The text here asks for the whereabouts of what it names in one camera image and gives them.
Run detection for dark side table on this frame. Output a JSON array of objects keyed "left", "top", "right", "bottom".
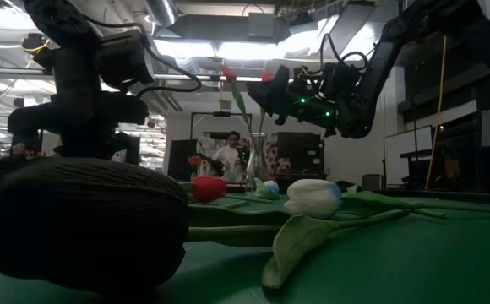
[{"left": 399, "top": 149, "right": 434, "bottom": 189}]

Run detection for black upright panel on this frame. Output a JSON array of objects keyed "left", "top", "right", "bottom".
[
  {"left": 166, "top": 138, "right": 199, "bottom": 182},
  {"left": 117, "top": 134, "right": 141, "bottom": 166}
]

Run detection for black artificial tulip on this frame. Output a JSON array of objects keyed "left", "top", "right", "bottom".
[{"left": 0, "top": 156, "right": 447, "bottom": 297}]

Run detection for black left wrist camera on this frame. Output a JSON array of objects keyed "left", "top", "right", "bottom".
[{"left": 95, "top": 28, "right": 155, "bottom": 90}]

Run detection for yellow cable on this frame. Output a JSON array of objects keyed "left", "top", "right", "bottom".
[{"left": 424, "top": 35, "right": 449, "bottom": 190}]

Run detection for grey bin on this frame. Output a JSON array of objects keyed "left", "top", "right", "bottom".
[{"left": 362, "top": 173, "right": 382, "bottom": 191}]

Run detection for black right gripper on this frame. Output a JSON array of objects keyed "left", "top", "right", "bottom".
[{"left": 247, "top": 65, "right": 341, "bottom": 138}]

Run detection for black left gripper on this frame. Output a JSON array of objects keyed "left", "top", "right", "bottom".
[{"left": 7, "top": 45, "right": 150, "bottom": 160}]

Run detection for silver ceiling duct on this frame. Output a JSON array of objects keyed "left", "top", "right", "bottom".
[{"left": 145, "top": 0, "right": 178, "bottom": 27}]

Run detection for green table mat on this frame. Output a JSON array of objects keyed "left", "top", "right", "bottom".
[{"left": 0, "top": 192, "right": 490, "bottom": 304}]

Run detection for black gantry frame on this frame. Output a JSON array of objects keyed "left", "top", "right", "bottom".
[{"left": 189, "top": 111, "right": 253, "bottom": 143}]

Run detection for whiteboard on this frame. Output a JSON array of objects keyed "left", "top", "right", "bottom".
[{"left": 383, "top": 125, "right": 435, "bottom": 187}]

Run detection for grey ceiling box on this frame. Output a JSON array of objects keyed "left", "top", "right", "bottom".
[{"left": 247, "top": 12, "right": 278, "bottom": 43}]

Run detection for black ceiling cable reel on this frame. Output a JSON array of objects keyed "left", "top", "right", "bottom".
[{"left": 20, "top": 32, "right": 52, "bottom": 55}]

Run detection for long ceiling light strip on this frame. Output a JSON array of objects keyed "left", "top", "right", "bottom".
[{"left": 0, "top": 66, "right": 267, "bottom": 84}]

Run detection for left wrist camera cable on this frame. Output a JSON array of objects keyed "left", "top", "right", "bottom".
[{"left": 134, "top": 20, "right": 203, "bottom": 96}]

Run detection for person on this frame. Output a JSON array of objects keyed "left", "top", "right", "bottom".
[{"left": 211, "top": 130, "right": 246, "bottom": 185}]

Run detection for black cabinet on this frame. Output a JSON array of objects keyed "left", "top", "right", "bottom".
[{"left": 276, "top": 131, "right": 326, "bottom": 189}]

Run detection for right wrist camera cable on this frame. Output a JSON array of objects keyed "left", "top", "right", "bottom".
[{"left": 318, "top": 32, "right": 371, "bottom": 75}]

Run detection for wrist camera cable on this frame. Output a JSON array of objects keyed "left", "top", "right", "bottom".
[
  {"left": 134, "top": 20, "right": 203, "bottom": 96},
  {"left": 318, "top": 32, "right": 371, "bottom": 75}
]

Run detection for clear glass vase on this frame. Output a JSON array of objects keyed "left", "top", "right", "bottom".
[{"left": 244, "top": 132, "right": 271, "bottom": 187}]

